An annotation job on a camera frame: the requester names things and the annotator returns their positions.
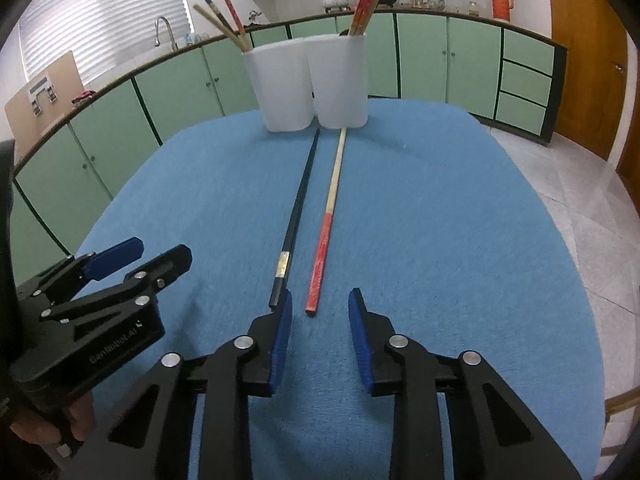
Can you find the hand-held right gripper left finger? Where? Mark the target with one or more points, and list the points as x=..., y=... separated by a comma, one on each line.
x=281, y=340

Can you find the tan bamboo chopstick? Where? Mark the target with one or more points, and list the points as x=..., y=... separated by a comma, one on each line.
x=217, y=24
x=225, y=35

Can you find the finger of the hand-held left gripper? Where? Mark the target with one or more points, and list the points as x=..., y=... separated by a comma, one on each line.
x=165, y=265
x=117, y=257

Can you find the blue tablecloth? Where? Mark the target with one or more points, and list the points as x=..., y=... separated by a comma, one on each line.
x=425, y=235

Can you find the metal kitchen faucet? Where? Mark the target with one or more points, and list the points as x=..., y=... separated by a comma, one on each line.
x=162, y=19

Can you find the wooden door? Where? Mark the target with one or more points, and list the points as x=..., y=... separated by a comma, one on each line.
x=585, y=35

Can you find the brown cardboard box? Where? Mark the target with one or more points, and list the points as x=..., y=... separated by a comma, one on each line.
x=60, y=75

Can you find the white cooking pot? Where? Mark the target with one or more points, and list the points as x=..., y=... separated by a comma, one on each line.
x=335, y=0

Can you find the orange thermos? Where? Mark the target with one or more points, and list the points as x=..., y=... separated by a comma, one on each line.
x=500, y=2

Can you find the wooden chair frame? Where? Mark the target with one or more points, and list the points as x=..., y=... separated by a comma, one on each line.
x=617, y=402

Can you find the white plastic cup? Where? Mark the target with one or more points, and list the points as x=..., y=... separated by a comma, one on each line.
x=340, y=85
x=280, y=90

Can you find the cluster of plastic bottles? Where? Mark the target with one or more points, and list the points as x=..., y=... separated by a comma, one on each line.
x=196, y=38

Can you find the white window blind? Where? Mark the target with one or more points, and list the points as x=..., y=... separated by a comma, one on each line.
x=100, y=5

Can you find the black cooking pot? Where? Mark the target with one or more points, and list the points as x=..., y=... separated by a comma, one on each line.
x=390, y=1

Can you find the black chopstick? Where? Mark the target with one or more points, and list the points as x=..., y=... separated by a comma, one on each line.
x=220, y=14
x=295, y=220

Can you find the small metal kettle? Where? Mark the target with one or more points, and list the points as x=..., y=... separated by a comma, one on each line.
x=256, y=17

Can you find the green base cabinets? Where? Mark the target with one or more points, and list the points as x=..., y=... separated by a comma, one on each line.
x=425, y=55
x=175, y=95

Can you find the glass jar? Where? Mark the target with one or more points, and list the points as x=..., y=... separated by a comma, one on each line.
x=473, y=8
x=435, y=1
x=405, y=0

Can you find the slim red chopstick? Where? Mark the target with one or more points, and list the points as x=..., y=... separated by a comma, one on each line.
x=229, y=4

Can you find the person's left hand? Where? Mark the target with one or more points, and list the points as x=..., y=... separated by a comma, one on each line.
x=82, y=417

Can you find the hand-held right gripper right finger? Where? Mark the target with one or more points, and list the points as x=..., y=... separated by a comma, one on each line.
x=360, y=340

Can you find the pink cloth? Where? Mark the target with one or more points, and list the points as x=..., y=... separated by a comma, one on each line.
x=84, y=96

